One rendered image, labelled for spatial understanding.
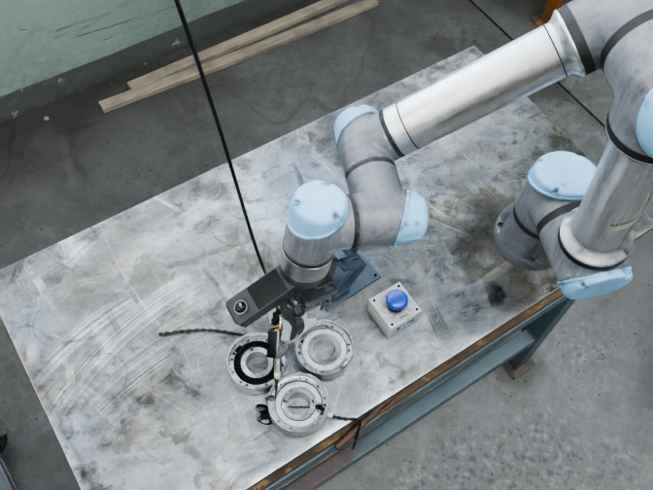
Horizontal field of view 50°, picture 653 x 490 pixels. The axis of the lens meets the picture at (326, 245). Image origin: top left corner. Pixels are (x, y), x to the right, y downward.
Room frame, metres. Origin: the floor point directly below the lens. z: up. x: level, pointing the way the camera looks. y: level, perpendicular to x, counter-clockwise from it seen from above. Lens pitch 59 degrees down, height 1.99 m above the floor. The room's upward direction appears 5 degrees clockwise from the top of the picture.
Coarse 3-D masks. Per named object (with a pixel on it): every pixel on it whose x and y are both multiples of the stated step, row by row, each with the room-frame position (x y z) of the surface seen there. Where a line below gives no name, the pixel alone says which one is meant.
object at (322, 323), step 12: (324, 324) 0.52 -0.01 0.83; (336, 324) 0.52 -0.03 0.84; (300, 336) 0.49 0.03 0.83; (324, 336) 0.50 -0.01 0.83; (348, 336) 0.50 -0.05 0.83; (300, 348) 0.47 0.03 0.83; (312, 348) 0.47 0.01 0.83; (336, 348) 0.48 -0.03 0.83; (348, 348) 0.48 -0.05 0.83; (300, 360) 0.45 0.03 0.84; (312, 360) 0.45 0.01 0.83; (324, 360) 0.45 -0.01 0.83; (348, 360) 0.46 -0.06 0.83; (312, 372) 0.43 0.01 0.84; (324, 372) 0.43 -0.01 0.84; (336, 372) 0.43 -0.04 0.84
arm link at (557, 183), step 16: (544, 160) 0.78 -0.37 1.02; (560, 160) 0.78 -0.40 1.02; (576, 160) 0.79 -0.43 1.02; (528, 176) 0.77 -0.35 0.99; (544, 176) 0.74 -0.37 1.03; (560, 176) 0.75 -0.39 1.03; (576, 176) 0.75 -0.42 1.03; (592, 176) 0.75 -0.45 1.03; (528, 192) 0.75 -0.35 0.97; (544, 192) 0.72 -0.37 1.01; (560, 192) 0.71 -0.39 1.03; (576, 192) 0.71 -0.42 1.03; (528, 208) 0.73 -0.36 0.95; (544, 208) 0.70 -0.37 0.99; (560, 208) 0.69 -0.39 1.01; (528, 224) 0.72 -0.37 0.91; (544, 224) 0.68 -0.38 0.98
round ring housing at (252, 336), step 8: (248, 336) 0.48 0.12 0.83; (256, 336) 0.49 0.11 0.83; (264, 336) 0.49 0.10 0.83; (232, 344) 0.46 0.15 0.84; (240, 344) 0.47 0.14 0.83; (232, 352) 0.45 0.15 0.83; (248, 352) 0.46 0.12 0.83; (256, 352) 0.46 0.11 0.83; (264, 352) 0.46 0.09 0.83; (248, 360) 0.45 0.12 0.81; (272, 360) 0.45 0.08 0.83; (232, 368) 0.42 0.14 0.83; (232, 376) 0.41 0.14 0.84; (256, 376) 0.41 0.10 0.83; (280, 376) 0.41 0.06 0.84; (240, 384) 0.39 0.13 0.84; (248, 384) 0.40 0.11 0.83; (264, 384) 0.40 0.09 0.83; (272, 384) 0.40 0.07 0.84; (248, 392) 0.39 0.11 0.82; (256, 392) 0.39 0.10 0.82; (264, 392) 0.39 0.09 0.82
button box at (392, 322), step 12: (396, 288) 0.60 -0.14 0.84; (372, 300) 0.57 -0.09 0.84; (384, 300) 0.57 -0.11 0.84; (408, 300) 0.58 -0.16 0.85; (372, 312) 0.56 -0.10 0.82; (384, 312) 0.55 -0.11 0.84; (396, 312) 0.55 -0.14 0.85; (408, 312) 0.55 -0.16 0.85; (420, 312) 0.56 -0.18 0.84; (384, 324) 0.53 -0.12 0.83; (396, 324) 0.53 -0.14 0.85; (408, 324) 0.54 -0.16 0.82
